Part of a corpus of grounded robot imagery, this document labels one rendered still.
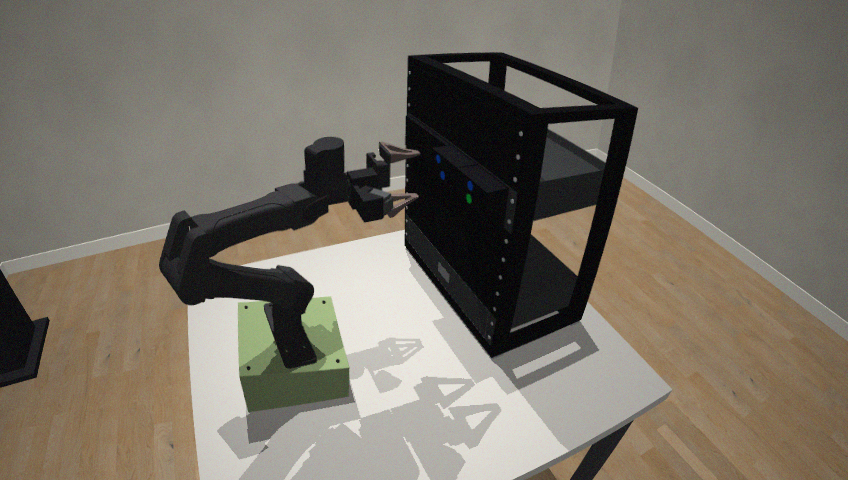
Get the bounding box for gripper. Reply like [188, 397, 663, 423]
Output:
[343, 142, 421, 218]

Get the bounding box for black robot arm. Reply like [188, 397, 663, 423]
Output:
[159, 137, 393, 369]

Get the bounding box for black server rack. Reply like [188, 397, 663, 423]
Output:
[405, 52, 638, 359]

